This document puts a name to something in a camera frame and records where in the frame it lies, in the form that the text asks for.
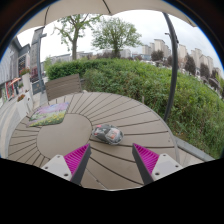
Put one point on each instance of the transparent grey computer mouse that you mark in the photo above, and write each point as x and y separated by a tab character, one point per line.
108	134

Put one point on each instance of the green hedge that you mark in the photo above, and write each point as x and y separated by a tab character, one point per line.
143	90

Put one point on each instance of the dark grey pillar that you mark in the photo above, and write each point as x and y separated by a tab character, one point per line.
36	53

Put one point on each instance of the beige parasol canopy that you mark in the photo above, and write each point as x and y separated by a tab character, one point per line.
80	8

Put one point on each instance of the red-framed sign board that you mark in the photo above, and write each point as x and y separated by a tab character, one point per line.
10	89

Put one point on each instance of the flower-print mouse pad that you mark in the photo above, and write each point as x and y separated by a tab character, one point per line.
48	114

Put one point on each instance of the sparse-leafed tree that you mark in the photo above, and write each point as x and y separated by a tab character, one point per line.
74	40

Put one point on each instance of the dark curved parasol pole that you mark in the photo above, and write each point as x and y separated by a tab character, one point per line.
172	73

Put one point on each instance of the distant apartment buildings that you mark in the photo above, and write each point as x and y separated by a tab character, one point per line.
200	61

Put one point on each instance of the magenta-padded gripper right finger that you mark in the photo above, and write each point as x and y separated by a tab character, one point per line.
146	159

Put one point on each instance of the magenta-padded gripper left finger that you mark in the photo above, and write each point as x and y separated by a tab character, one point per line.
76	160

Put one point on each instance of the brown slatted chair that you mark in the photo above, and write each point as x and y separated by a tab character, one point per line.
63	86

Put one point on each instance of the round leafy tree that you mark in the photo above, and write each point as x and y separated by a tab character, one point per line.
116	33

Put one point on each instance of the tall white flower planter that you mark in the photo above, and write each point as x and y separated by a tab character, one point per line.
25	81

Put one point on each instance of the low white flower planter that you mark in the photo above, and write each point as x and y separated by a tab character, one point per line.
23	106

